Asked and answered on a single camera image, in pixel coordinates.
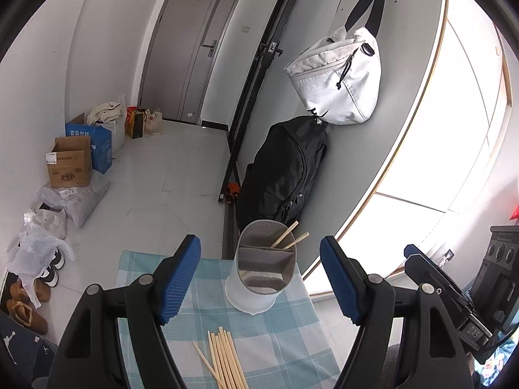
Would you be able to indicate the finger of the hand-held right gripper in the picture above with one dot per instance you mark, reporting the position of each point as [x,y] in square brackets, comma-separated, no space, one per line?
[410,249]

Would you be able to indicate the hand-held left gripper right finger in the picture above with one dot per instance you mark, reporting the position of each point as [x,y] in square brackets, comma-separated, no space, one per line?
[340,283]

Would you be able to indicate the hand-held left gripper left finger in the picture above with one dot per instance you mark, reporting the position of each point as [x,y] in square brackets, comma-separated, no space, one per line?
[182,279]

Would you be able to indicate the pale wooden chopstick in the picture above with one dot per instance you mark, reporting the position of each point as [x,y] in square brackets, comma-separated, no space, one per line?
[298,240]
[286,234]

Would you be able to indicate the grey white utensil holder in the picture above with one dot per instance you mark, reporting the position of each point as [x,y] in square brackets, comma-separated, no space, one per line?
[251,295]

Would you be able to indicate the pile of wooden chopsticks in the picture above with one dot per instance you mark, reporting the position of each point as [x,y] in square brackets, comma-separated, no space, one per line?
[227,356]

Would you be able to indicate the blue white checked tablecloth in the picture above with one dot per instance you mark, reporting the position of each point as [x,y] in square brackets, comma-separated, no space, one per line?
[284,332]

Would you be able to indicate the floral patterned clothing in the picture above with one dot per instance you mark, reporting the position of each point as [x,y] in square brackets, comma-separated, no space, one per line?
[496,362]

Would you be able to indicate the orange black small object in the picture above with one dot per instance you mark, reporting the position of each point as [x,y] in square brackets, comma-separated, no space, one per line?
[233,192]

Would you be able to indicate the grey plastic bag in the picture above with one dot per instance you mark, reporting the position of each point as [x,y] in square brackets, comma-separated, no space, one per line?
[83,202]

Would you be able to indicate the black backpack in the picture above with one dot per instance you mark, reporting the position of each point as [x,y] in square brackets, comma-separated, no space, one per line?
[284,170]

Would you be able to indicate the white black sneakers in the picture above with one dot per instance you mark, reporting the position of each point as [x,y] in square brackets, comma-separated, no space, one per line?
[52,275]

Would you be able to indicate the white plastic bag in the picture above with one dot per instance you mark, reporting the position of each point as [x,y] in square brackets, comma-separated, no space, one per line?
[48,221]

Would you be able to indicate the clear plastic bag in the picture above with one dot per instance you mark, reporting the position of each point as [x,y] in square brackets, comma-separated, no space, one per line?
[34,251]

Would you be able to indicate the blue cardboard box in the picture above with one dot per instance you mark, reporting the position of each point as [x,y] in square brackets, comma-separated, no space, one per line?
[99,146]

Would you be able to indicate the brown shoe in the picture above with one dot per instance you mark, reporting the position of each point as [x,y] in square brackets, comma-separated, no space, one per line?
[26,317]
[24,291]

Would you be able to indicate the beige bag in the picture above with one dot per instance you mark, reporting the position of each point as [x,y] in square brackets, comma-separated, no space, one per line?
[154,123]

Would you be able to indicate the brown cardboard box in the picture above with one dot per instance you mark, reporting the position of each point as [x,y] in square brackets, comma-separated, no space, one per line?
[71,166]

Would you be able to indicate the yellow red paper bag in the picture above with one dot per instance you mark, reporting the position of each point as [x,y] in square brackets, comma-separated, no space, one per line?
[136,123]

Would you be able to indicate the dark blue printed shoe box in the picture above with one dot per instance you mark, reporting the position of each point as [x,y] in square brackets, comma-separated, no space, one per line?
[20,352]

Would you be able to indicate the white sling bag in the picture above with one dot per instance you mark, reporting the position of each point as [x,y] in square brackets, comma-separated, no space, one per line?
[336,85]

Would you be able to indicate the cream cloth bag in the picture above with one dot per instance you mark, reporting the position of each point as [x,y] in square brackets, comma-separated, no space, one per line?
[106,113]

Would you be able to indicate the grey door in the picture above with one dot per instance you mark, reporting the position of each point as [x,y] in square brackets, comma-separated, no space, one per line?
[190,48]

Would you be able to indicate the window with wooden frame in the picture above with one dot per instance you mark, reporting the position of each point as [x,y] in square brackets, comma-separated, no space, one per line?
[446,150]

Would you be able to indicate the black metal door frame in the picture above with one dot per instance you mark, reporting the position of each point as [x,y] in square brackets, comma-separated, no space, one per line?
[259,77]

